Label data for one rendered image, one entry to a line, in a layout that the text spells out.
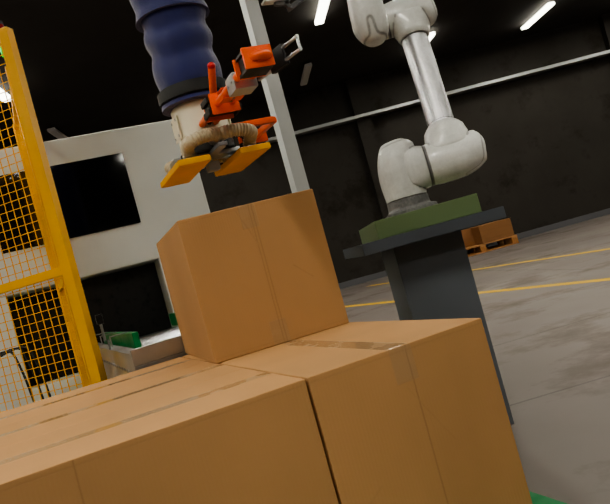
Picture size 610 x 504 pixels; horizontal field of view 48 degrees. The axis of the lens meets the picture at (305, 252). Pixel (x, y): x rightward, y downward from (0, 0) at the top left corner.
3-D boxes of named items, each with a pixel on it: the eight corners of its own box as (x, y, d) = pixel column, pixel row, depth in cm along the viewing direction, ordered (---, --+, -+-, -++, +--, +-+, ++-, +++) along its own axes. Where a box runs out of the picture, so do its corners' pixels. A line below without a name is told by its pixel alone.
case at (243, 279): (185, 353, 242) (155, 243, 242) (290, 321, 254) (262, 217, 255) (216, 364, 185) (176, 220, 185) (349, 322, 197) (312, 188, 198)
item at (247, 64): (236, 80, 165) (231, 60, 165) (265, 76, 168) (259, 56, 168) (246, 68, 157) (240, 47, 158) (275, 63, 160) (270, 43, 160)
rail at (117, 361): (94, 372, 453) (86, 344, 453) (102, 369, 455) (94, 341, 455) (143, 407, 238) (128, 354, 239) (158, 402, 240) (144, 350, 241)
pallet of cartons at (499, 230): (502, 244, 1375) (496, 220, 1375) (520, 242, 1281) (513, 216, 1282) (437, 262, 1364) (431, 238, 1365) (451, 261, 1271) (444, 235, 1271)
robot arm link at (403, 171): (386, 206, 264) (370, 151, 264) (433, 192, 261) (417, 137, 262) (385, 203, 248) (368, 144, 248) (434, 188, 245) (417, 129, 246)
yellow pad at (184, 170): (161, 188, 229) (157, 174, 230) (189, 182, 233) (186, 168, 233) (178, 166, 198) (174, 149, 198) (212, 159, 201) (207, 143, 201)
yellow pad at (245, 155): (215, 177, 236) (211, 163, 236) (242, 171, 240) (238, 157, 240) (240, 153, 205) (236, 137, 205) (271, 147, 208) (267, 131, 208)
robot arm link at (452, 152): (433, 192, 259) (491, 175, 256) (432, 178, 243) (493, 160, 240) (381, 19, 280) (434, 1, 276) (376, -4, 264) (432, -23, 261)
